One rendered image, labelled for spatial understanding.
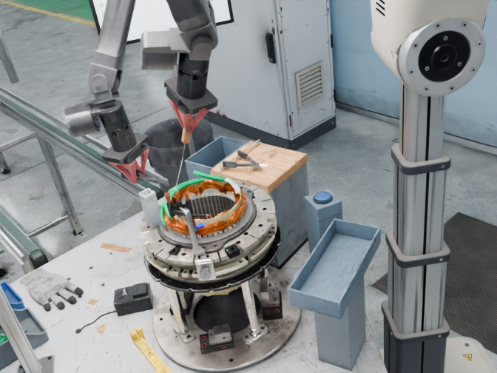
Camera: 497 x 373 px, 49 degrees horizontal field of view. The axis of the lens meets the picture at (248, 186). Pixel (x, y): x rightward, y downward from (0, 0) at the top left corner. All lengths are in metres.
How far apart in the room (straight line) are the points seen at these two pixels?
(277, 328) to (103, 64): 0.74
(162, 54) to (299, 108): 2.68
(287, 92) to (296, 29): 0.39
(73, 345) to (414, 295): 0.88
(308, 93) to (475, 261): 1.59
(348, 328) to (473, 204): 2.08
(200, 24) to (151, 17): 1.24
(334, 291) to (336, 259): 0.10
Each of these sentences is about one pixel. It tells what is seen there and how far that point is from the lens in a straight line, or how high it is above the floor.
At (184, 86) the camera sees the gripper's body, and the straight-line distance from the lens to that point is 1.05.
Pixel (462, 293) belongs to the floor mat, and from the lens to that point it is 2.63.
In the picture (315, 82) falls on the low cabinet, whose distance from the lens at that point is 3.71.
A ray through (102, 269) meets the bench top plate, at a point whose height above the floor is 0.78.
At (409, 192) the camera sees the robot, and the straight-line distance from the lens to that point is 1.26.
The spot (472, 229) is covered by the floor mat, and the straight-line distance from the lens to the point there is 2.99.
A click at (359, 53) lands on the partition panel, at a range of 3.80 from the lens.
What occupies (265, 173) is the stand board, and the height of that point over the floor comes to 1.07.
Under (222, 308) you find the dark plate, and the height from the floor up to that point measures 0.78.
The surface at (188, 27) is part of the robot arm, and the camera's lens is 0.93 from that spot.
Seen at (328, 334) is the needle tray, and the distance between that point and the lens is 1.25.
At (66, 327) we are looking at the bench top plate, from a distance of 1.59.
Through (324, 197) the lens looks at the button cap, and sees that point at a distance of 1.36.
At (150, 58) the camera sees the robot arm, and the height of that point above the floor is 1.51.
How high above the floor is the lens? 1.80
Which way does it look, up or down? 32 degrees down
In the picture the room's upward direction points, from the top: 9 degrees counter-clockwise
